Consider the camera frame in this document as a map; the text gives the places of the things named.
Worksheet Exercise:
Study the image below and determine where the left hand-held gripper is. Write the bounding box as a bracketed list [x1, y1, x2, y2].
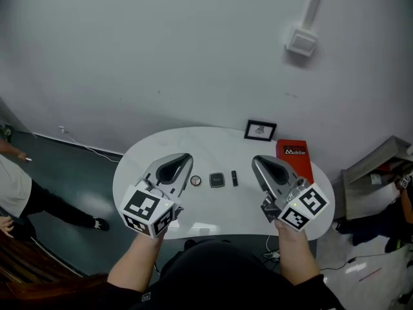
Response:
[118, 152, 194, 238]

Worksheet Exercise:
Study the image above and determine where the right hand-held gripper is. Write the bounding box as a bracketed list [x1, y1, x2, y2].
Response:
[251, 155, 330, 232]

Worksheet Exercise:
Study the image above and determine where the small dark square box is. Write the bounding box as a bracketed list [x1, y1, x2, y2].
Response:
[208, 172, 225, 189]

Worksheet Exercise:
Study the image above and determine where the person's right forearm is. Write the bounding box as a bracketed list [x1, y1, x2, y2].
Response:
[274, 220, 321, 285]

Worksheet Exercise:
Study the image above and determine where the person's left forearm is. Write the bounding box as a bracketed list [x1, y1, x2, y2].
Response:
[107, 231, 165, 292]

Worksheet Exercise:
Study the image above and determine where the white kidney-shaped table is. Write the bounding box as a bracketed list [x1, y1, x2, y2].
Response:
[112, 127, 336, 240]

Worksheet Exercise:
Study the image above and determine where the red book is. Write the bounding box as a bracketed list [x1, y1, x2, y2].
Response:
[276, 139, 314, 185]

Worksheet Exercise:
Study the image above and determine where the grey shelf cabinet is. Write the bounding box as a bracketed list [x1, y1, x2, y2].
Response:
[341, 135, 413, 221]

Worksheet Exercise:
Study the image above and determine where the person's black shirt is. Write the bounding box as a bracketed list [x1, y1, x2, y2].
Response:
[99, 239, 346, 310]

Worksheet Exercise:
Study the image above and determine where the brown wooden railing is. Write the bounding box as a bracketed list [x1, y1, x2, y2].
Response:
[0, 234, 85, 290]

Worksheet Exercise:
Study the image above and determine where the black picture frame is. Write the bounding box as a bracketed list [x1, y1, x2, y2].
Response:
[243, 119, 277, 141]

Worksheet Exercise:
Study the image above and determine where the white power cable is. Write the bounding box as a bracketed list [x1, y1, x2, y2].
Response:
[66, 132, 125, 163]

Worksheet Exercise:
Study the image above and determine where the white wall box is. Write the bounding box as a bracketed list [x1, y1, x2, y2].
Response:
[285, 26, 319, 57]

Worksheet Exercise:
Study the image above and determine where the white wall conduit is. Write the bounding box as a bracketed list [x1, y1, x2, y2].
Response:
[301, 0, 327, 32]

